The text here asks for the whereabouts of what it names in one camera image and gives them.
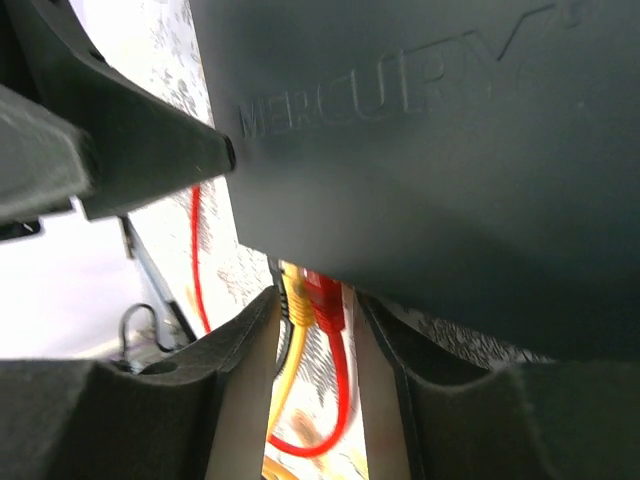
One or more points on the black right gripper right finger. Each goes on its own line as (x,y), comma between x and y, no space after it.
(431,415)

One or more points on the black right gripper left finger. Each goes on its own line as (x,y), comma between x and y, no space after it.
(200,414)

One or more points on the dark grey network switch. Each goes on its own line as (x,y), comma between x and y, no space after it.
(474,160)

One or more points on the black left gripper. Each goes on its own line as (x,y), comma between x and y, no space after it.
(146,148)

